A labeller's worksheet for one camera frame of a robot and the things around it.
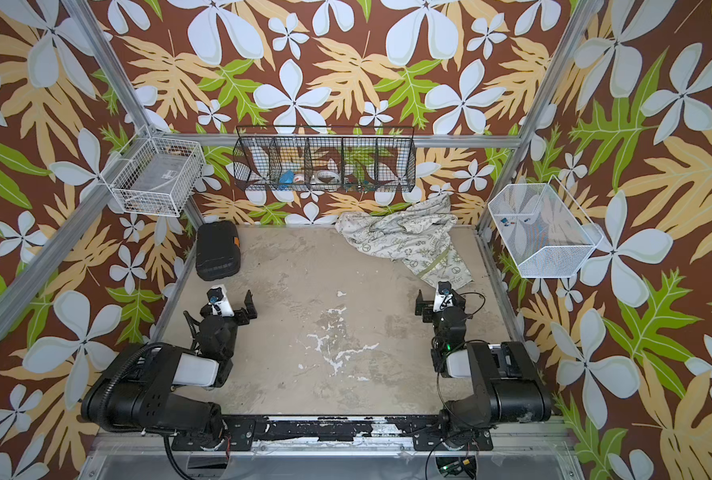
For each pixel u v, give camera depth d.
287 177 0.93
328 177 0.98
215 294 0.75
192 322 0.70
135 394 0.44
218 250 1.09
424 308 0.82
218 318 0.77
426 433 0.74
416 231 1.08
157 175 0.86
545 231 0.82
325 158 0.98
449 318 0.70
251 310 0.82
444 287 0.77
